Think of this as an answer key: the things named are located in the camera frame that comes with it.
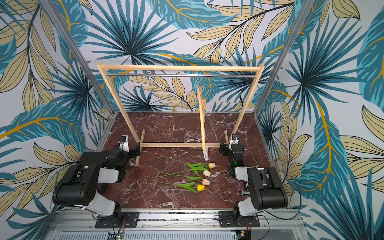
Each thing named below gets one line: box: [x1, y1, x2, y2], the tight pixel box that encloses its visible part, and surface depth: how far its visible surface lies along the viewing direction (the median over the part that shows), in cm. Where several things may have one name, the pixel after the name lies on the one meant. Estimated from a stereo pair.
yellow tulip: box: [152, 180, 206, 193], surface depth 85 cm
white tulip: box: [162, 166, 211, 178], surface depth 91 cm
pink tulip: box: [152, 178, 211, 187], surface depth 86 cm
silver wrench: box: [236, 189, 250, 196], surface depth 83 cm
